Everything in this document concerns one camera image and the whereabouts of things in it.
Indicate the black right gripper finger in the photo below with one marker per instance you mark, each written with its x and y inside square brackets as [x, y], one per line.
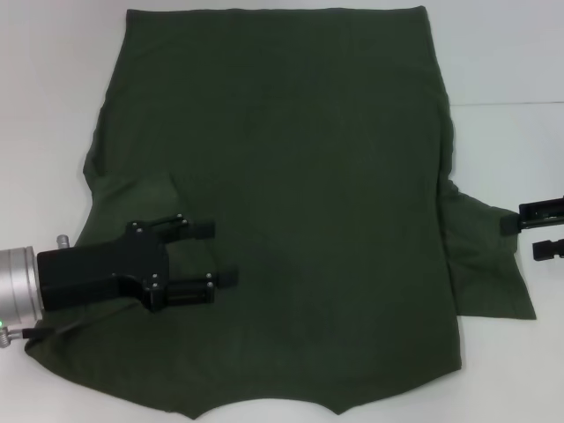
[548, 250]
[542, 216]

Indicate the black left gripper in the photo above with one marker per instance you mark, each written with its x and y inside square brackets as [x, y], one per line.
[101, 269]

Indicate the dark green shirt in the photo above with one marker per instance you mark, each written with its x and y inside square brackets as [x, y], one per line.
[308, 154]

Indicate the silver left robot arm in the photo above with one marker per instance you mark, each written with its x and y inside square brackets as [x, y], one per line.
[20, 286]

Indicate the silver left plug connector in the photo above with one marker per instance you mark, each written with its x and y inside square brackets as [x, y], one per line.
[63, 242]

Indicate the silver left spring connector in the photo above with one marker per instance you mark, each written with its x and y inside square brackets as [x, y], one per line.
[11, 339]

